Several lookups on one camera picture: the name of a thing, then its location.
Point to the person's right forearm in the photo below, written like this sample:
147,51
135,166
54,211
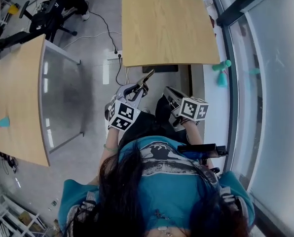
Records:
195,134

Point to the yellow box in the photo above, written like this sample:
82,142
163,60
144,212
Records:
12,9

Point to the metal and glass table frame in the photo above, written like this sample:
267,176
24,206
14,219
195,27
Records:
63,95

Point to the black window frame beam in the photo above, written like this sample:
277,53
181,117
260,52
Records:
243,4

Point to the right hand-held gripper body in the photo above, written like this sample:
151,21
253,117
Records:
192,108

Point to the teal and red toy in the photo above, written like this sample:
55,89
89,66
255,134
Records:
3,123

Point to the black office chair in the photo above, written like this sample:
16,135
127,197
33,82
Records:
60,26

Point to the white power strip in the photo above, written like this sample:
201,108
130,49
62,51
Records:
115,55

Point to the person's left forearm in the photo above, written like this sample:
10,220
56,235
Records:
108,157

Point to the black trousers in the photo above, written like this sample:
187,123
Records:
147,125

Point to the teal cone toy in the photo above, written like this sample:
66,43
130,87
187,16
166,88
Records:
222,80

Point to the black and blue device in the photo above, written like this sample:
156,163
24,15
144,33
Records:
202,150

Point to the teal dumbbell toy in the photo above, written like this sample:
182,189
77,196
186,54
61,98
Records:
222,65

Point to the light wooden table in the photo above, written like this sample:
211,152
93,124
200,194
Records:
166,28
18,95

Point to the teal printed shirt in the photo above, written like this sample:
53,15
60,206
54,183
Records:
176,194

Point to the person's right hand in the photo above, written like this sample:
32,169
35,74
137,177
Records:
187,121

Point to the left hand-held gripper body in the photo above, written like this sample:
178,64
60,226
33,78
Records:
123,115

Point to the white shelf rack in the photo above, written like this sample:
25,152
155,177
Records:
11,216

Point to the black bag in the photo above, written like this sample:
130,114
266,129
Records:
44,20

